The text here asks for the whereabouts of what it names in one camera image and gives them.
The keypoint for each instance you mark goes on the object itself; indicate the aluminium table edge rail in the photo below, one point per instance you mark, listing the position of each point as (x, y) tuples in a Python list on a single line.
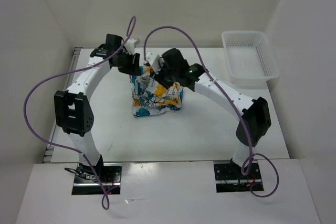
[(68, 111)]

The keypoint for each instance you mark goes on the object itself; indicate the white plastic mesh basket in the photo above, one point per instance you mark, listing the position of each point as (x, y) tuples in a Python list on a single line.
[(250, 57)]

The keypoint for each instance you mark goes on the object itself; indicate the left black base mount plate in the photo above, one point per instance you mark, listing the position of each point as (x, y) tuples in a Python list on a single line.
[(86, 183)]

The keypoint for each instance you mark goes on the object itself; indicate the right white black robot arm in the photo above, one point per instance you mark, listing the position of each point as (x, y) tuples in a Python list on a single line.
[(253, 115)]

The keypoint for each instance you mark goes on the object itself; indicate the printed white teal yellow shorts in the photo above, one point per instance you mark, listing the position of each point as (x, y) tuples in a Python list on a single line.
[(149, 98)]

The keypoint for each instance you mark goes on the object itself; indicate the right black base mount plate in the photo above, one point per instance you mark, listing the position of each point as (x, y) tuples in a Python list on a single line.
[(228, 178)]

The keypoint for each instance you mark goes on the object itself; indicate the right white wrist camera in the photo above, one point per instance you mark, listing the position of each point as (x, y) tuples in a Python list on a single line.
[(155, 61)]

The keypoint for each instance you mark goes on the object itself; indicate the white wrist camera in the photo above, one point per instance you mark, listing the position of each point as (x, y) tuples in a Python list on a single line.
[(130, 45), (155, 61)]

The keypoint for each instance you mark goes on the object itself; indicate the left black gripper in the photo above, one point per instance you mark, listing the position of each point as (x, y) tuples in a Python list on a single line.
[(132, 70)]

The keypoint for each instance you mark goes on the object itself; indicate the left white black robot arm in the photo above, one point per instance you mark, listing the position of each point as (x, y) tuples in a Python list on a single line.
[(97, 67)]

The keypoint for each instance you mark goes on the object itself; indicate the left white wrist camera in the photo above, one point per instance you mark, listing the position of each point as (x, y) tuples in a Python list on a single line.
[(130, 45)]

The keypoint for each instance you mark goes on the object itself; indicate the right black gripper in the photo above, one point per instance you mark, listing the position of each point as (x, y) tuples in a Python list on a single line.
[(157, 77)]

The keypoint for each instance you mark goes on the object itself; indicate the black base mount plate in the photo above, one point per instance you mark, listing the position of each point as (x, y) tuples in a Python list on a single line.
[(228, 178), (86, 183)]

